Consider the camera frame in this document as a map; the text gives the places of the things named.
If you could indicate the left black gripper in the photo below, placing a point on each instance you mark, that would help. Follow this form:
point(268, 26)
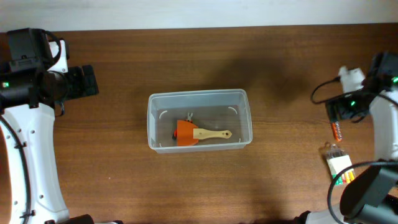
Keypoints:
point(81, 89)

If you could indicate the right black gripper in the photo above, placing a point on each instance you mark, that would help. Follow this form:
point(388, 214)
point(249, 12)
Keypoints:
point(343, 111)

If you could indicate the orange socket bit rail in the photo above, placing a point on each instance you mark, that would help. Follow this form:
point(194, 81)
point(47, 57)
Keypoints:
point(335, 127)

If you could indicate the screwdriver set clear case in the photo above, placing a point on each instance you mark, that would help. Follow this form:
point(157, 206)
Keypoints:
point(337, 160)

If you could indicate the red handled pliers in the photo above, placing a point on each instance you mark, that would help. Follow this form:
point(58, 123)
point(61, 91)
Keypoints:
point(188, 119)

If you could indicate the clear plastic container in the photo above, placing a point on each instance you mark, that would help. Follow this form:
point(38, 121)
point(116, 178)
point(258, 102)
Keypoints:
point(215, 110)

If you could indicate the orange scraper wooden handle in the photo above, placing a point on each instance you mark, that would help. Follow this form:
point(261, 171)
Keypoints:
point(189, 134)

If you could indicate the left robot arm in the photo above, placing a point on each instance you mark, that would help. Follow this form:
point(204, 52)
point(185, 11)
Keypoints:
point(35, 82)

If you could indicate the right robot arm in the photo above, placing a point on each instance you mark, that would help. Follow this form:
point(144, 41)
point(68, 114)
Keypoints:
point(359, 193)

